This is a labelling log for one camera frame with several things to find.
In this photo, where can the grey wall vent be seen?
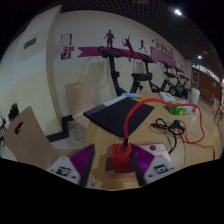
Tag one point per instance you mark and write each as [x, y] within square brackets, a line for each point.
[30, 43]

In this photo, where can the blue and orange tube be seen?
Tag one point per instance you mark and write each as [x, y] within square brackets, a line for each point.
[132, 95]

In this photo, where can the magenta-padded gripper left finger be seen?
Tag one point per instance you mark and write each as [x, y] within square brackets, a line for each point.
[83, 161]

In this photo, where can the group of wooden chairs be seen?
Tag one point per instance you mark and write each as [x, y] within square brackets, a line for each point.
[219, 110]

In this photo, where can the red charger block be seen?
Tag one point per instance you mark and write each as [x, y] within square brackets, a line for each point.
[120, 155]

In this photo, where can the white framed wall poster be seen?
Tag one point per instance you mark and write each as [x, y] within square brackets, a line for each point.
[66, 39]

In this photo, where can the black mouse pad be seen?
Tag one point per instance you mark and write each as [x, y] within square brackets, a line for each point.
[120, 116]

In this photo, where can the white flat box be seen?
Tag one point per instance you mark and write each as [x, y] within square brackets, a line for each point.
[167, 96]

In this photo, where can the light wooden chair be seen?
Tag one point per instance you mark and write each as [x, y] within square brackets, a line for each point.
[28, 140]
[78, 100]

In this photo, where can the round ceiling light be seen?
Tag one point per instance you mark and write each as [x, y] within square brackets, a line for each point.
[199, 57]
[178, 12]

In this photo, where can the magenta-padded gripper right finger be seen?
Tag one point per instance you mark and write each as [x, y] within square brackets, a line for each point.
[145, 160]

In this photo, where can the purple wall poster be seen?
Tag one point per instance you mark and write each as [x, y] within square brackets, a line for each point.
[66, 56]

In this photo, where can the black exercise bike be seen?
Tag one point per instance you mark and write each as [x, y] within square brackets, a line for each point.
[181, 88]
[115, 73]
[166, 85]

